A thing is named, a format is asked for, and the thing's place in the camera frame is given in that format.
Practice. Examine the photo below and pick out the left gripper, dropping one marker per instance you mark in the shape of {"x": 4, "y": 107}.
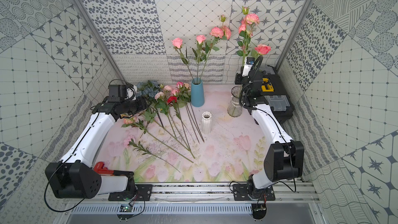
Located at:
{"x": 142, "y": 103}

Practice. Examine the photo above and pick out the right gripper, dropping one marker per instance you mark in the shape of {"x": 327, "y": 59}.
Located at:
{"x": 239, "y": 76}

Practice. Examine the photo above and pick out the pink peony flower stem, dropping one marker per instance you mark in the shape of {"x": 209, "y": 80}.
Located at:
{"x": 217, "y": 34}

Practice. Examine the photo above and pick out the large pink rose stem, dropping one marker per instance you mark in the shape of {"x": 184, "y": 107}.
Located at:
{"x": 259, "y": 51}

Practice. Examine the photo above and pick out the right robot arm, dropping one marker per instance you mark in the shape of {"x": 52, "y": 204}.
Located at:
{"x": 284, "y": 157}

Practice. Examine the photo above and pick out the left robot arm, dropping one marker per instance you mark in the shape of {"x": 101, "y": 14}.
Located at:
{"x": 75, "y": 176}

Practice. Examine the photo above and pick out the clear glass vase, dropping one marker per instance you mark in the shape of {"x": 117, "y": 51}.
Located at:
{"x": 234, "y": 109}

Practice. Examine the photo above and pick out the bunch of artificial flowers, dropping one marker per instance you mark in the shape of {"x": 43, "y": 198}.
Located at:
{"x": 167, "y": 127}

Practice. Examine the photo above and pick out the white ribbed vase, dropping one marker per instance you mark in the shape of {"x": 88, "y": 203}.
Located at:
{"x": 206, "y": 122}

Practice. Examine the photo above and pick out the blue cylindrical vase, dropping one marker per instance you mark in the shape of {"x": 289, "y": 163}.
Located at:
{"x": 197, "y": 92}

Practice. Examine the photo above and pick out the black toolbox yellow latch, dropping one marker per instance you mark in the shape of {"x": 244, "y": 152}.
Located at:
{"x": 279, "y": 100}

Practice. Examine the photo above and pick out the red pipe wrench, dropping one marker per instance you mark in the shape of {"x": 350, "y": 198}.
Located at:
{"x": 108, "y": 169}

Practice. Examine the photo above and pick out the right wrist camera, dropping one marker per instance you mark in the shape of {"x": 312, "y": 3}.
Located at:
{"x": 248, "y": 64}

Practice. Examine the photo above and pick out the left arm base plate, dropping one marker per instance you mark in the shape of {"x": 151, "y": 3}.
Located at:
{"x": 140, "y": 192}

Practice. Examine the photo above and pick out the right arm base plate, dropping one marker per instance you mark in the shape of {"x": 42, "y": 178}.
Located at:
{"x": 245, "y": 192}

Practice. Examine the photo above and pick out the aluminium rail frame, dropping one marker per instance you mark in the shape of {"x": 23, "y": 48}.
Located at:
{"x": 287, "y": 191}

